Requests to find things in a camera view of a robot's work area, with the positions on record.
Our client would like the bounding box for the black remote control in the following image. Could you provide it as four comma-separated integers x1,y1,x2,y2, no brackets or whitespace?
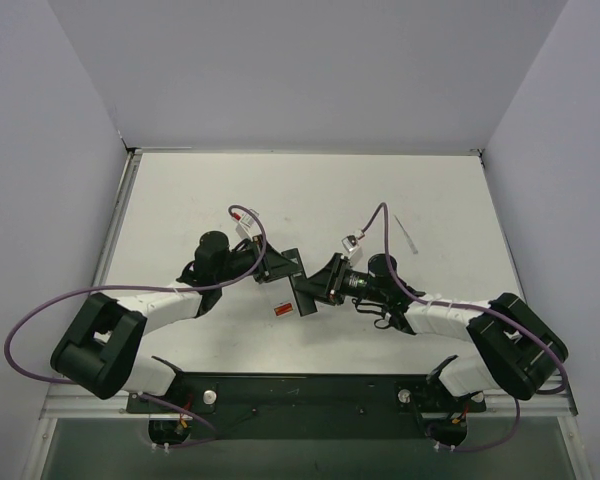
281,248,317,317

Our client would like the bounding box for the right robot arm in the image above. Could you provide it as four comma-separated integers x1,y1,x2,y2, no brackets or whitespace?
292,254,568,400

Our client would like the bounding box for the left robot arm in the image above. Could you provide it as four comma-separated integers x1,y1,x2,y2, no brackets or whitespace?
50,231,303,412

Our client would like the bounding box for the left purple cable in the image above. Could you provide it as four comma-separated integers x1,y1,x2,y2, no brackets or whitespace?
4,203,266,384

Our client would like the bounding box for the purple cable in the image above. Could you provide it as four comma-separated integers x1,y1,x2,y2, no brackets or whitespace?
361,202,571,396
4,203,266,384

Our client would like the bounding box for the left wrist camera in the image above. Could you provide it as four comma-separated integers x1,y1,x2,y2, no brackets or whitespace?
231,209,260,240

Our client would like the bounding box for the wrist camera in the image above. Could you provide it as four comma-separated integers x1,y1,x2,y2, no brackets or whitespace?
341,232,365,264
231,209,260,240

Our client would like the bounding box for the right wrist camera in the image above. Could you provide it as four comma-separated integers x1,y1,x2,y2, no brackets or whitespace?
341,232,365,264

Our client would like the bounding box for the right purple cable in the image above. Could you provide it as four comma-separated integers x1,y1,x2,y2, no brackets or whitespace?
361,202,571,396

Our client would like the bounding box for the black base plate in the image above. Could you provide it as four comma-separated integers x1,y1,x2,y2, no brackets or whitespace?
127,373,486,444

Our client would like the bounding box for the aluminium frame rail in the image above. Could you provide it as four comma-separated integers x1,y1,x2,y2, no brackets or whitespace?
41,373,576,424

